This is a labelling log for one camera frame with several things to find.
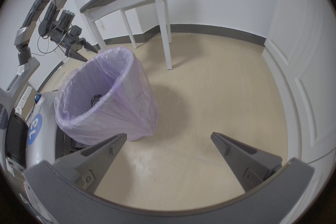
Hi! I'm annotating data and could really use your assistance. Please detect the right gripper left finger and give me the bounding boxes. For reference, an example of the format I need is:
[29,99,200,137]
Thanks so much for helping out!
[54,133,128,194]

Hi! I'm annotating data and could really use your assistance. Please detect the purple plastic bag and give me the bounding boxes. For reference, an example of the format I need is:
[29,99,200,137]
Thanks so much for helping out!
[54,46,160,145]

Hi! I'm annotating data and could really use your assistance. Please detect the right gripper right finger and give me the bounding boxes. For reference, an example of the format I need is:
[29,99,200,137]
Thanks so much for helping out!
[211,132,283,193]

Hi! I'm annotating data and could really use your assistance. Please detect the white power strip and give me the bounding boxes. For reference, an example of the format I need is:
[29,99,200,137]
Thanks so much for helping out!
[15,86,33,114]

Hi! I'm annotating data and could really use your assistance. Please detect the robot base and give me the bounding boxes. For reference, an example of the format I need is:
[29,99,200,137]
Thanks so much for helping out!
[0,90,87,192]

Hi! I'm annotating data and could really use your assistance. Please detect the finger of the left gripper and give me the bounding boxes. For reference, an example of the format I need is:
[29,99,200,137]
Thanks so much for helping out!
[71,50,88,62]
[83,39,99,53]

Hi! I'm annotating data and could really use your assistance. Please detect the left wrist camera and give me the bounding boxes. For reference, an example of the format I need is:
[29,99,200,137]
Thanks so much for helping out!
[70,25,82,38]

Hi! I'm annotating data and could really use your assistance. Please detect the black plastic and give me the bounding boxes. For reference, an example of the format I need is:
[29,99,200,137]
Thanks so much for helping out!
[90,94,103,107]

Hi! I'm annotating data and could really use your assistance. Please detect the white wardrobe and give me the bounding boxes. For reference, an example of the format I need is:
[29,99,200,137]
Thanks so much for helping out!
[262,0,336,166]

